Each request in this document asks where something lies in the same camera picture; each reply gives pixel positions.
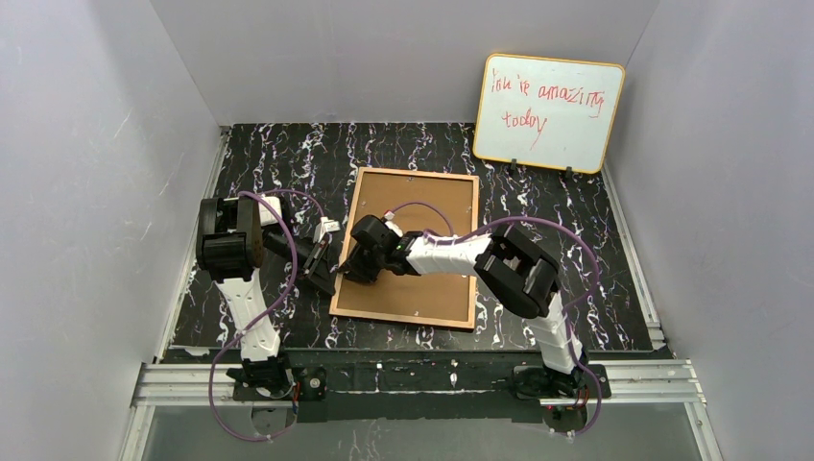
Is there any aluminium mounting rail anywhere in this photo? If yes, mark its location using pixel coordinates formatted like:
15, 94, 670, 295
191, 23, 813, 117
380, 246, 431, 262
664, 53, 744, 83
119, 354, 722, 460

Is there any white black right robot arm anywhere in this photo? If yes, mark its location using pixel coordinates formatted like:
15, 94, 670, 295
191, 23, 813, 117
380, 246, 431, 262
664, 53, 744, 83
339, 215, 586, 375

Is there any whiteboard with red writing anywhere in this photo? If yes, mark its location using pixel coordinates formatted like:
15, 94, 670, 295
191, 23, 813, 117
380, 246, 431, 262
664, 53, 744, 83
472, 53, 626, 174

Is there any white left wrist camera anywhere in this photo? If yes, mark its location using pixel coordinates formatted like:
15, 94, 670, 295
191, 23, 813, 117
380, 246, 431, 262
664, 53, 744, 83
313, 216, 341, 243

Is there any brown frame backing board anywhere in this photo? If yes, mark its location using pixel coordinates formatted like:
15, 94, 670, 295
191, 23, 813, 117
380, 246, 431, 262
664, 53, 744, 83
337, 173, 475, 324

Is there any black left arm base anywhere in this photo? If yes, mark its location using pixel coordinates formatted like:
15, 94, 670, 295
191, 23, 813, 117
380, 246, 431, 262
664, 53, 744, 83
226, 356, 327, 402

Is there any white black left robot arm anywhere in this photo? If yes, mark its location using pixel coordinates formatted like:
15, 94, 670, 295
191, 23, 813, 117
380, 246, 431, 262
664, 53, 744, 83
195, 193, 341, 364

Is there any black wooden picture frame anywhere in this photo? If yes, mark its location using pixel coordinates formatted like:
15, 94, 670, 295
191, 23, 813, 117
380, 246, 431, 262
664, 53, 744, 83
328, 166, 481, 331

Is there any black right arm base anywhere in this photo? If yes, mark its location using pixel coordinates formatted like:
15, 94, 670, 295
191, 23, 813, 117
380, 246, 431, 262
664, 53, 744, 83
508, 364, 612, 402

